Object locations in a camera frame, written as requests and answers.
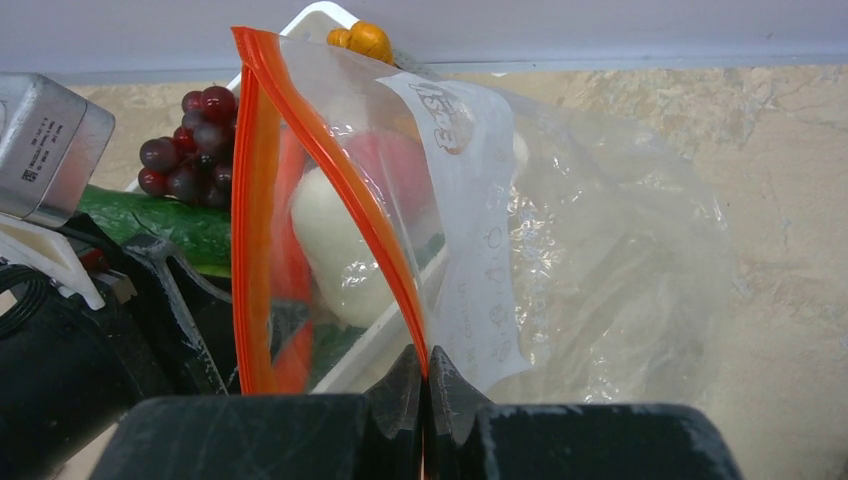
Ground white plastic basket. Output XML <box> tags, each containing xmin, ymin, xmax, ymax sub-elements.
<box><xmin>125</xmin><ymin>1</ymin><xmax>458</xmax><ymax>396</ymax></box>

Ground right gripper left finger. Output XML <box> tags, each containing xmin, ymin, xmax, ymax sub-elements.
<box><xmin>360</xmin><ymin>345</ymin><xmax>423</xmax><ymax>479</ymax></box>

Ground white radish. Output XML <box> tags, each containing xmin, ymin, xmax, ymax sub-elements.
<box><xmin>290</xmin><ymin>168</ymin><xmax>394</xmax><ymax>329</ymax></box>

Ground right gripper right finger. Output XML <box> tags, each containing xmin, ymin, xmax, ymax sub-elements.
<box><xmin>423</xmin><ymin>346</ymin><xmax>491</xmax><ymax>479</ymax></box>

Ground green cucumber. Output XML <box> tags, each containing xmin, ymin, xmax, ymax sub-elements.
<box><xmin>78</xmin><ymin>185</ymin><xmax>231</xmax><ymax>278</ymax></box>

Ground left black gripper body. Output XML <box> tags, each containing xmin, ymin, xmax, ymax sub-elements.
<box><xmin>1</xmin><ymin>213</ymin><xmax>237</xmax><ymax>479</ymax></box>

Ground pink peach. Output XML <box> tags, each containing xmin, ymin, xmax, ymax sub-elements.
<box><xmin>343</xmin><ymin>131</ymin><xmax>434</xmax><ymax>222</ymax></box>

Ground dark red grapes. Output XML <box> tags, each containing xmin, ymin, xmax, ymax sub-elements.
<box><xmin>137</xmin><ymin>85</ymin><xmax>239</xmax><ymax>211</ymax></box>

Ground clear orange zip bag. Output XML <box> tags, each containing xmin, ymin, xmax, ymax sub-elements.
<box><xmin>230</xmin><ymin>26</ymin><xmax>733</xmax><ymax>407</ymax></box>

